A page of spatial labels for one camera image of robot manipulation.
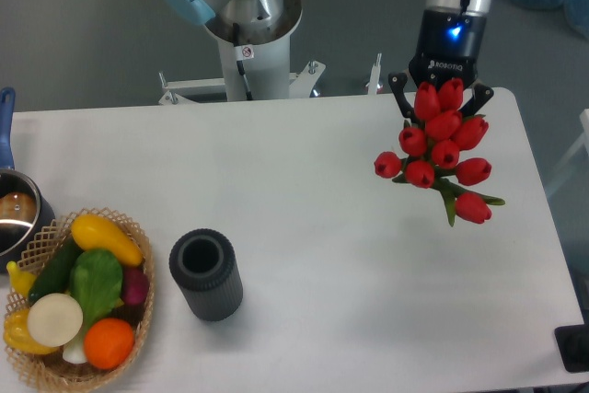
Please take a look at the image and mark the white round radish slice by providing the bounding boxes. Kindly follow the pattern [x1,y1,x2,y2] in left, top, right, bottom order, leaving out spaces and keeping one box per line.
[27,293,83,347]

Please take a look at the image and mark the white frame at right edge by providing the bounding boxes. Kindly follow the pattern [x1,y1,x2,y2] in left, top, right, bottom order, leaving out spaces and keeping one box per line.
[544,109,588,199]

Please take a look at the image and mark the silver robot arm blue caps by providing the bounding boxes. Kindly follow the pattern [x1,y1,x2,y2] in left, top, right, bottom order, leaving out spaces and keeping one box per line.
[165,0,494,119]

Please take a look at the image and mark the purple red onion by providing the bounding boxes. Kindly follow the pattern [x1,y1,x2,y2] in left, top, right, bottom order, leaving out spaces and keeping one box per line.
[121,268,149,306]

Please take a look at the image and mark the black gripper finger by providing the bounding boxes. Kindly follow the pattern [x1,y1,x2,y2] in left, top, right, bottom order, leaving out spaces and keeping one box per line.
[460,83,494,118]
[387,71,420,125]

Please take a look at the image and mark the dark grey ribbed vase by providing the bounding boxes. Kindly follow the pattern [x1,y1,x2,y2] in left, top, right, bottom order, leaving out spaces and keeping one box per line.
[168,228,243,321]

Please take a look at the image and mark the red tulip bouquet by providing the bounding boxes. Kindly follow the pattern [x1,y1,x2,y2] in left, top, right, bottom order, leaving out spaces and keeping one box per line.
[374,78,504,225]

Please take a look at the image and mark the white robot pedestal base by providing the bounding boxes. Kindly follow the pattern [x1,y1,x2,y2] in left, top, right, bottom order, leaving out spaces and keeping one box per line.
[157,19,384,106]

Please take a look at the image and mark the blue handled saucepan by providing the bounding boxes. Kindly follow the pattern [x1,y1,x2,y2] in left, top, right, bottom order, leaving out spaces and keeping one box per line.
[1,87,54,275]

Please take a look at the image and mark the black device at table edge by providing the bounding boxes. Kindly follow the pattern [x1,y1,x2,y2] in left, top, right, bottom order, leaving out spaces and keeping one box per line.
[554,324,588,373]

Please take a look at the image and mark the woven wicker basket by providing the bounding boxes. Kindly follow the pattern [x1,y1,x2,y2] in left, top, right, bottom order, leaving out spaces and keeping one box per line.
[1,208,156,392]

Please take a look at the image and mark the yellow bell pepper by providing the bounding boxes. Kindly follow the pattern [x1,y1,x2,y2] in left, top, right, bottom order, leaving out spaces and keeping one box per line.
[4,308,60,355]

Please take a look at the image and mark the dark green cucumber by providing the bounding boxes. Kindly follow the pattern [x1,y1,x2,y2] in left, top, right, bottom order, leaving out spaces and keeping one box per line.
[28,237,83,305]

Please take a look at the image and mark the yellow squash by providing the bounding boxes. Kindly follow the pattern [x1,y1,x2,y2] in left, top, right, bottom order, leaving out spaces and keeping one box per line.
[70,214,144,267]

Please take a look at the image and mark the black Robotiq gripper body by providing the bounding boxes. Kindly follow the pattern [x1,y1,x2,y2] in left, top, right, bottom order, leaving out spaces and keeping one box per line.
[409,9,487,89]

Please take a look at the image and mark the orange fruit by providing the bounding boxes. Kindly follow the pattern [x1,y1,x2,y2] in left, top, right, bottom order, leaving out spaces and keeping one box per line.
[84,318,134,370]

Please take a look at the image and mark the green lettuce leaf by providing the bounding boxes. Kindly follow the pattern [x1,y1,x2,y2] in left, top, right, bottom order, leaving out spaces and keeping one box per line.
[63,249,122,364]

